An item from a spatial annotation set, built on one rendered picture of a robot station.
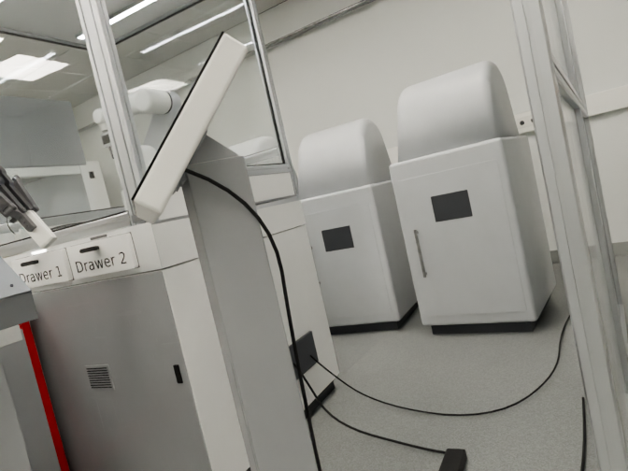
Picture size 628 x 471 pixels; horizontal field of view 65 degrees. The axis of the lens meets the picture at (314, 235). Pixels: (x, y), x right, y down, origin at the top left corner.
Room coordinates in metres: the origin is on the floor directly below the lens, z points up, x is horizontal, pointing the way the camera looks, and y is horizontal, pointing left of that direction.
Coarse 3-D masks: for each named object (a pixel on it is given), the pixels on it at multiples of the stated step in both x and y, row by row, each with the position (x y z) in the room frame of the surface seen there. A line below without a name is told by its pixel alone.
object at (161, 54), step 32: (128, 0) 1.61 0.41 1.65; (160, 0) 1.75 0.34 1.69; (192, 0) 1.91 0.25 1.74; (224, 0) 2.11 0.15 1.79; (128, 32) 1.58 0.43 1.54; (160, 32) 1.71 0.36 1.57; (192, 32) 1.87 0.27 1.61; (224, 32) 2.06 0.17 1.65; (128, 64) 1.55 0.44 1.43; (160, 64) 1.68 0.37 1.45; (192, 64) 1.83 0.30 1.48; (256, 64) 2.23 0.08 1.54; (128, 96) 1.52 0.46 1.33; (160, 96) 1.64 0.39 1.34; (224, 96) 1.97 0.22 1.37; (256, 96) 2.18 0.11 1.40; (160, 128) 1.61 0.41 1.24; (224, 128) 1.92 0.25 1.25; (256, 128) 2.13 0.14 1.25; (256, 160) 2.07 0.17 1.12
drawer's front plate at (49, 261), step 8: (32, 256) 1.71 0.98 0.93; (40, 256) 1.69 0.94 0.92; (48, 256) 1.67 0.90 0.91; (56, 256) 1.65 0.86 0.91; (64, 256) 1.65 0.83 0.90; (16, 264) 1.76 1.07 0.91; (32, 264) 1.72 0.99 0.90; (40, 264) 1.70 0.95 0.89; (48, 264) 1.68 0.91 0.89; (56, 264) 1.66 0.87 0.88; (64, 264) 1.64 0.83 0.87; (16, 272) 1.77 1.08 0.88; (24, 272) 1.74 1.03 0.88; (32, 272) 1.73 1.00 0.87; (48, 272) 1.68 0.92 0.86; (56, 272) 1.66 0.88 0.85; (64, 272) 1.64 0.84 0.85; (40, 280) 1.71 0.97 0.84; (48, 280) 1.69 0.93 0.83; (56, 280) 1.67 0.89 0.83; (64, 280) 1.65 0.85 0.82
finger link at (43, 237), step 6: (30, 210) 0.90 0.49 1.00; (30, 216) 0.90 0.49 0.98; (36, 222) 0.89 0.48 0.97; (24, 228) 0.90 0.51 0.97; (36, 228) 0.89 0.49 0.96; (42, 228) 0.89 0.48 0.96; (30, 234) 0.89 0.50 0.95; (36, 234) 0.89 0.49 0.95; (42, 234) 0.89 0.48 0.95; (48, 234) 0.89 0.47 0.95; (36, 240) 0.89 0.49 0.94; (42, 240) 0.89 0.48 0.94; (48, 240) 0.89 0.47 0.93; (42, 246) 0.89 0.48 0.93
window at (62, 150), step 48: (0, 0) 1.68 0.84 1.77; (48, 0) 1.58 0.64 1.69; (0, 48) 1.71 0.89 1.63; (48, 48) 1.60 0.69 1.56; (0, 96) 1.74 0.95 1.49; (48, 96) 1.63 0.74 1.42; (96, 96) 1.53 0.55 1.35; (0, 144) 1.77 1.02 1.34; (48, 144) 1.66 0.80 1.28; (96, 144) 1.55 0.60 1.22; (48, 192) 1.69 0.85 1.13; (96, 192) 1.58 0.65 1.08; (0, 240) 1.85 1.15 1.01
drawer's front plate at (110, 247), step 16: (96, 240) 1.56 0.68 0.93; (112, 240) 1.52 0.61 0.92; (128, 240) 1.49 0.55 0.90; (80, 256) 1.60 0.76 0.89; (96, 256) 1.56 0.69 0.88; (112, 256) 1.53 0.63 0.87; (128, 256) 1.50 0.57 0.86; (80, 272) 1.61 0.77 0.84; (96, 272) 1.57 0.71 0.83; (112, 272) 1.54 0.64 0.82
